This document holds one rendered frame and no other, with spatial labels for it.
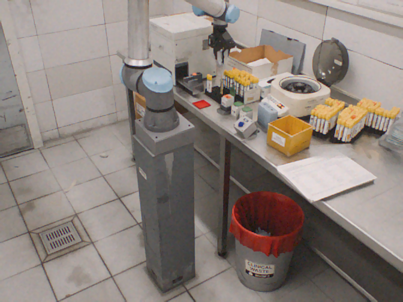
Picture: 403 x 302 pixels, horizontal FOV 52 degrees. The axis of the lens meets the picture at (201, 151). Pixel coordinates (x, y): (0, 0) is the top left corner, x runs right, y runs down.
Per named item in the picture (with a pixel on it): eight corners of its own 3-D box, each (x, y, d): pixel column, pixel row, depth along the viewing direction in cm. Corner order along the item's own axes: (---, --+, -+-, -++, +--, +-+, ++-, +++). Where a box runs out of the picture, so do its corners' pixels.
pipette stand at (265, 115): (253, 123, 192) (255, 103, 186) (266, 120, 194) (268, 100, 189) (265, 133, 184) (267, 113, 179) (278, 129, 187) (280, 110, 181)
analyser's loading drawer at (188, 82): (173, 80, 227) (173, 72, 224) (183, 78, 230) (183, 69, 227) (193, 94, 213) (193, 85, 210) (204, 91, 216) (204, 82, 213)
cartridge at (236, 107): (231, 115, 198) (231, 103, 194) (238, 113, 200) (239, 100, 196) (235, 119, 195) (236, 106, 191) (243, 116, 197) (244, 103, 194)
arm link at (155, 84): (157, 113, 164) (154, 82, 156) (137, 101, 172) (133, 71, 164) (180, 102, 170) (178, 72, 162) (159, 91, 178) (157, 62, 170)
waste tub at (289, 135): (265, 144, 177) (267, 123, 172) (286, 133, 184) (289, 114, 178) (288, 157, 168) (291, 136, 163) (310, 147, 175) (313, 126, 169)
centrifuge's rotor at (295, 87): (276, 93, 206) (277, 80, 202) (301, 88, 211) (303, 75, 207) (294, 106, 194) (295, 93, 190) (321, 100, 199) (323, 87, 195)
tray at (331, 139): (347, 148, 174) (348, 143, 172) (327, 141, 179) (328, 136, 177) (364, 132, 185) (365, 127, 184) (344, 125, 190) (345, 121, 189)
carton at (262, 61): (223, 78, 235) (224, 52, 227) (262, 67, 248) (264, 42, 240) (250, 93, 218) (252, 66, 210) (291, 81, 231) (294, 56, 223)
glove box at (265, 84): (251, 93, 218) (252, 76, 213) (285, 83, 229) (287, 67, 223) (267, 102, 209) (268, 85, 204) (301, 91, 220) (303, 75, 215)
